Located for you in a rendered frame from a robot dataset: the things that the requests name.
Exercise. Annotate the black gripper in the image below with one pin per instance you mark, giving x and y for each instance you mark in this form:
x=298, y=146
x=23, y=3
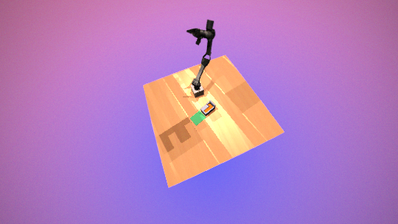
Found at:
x=197, y=32

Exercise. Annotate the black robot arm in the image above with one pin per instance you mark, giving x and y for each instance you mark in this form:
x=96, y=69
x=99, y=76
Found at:
x=210, y=33

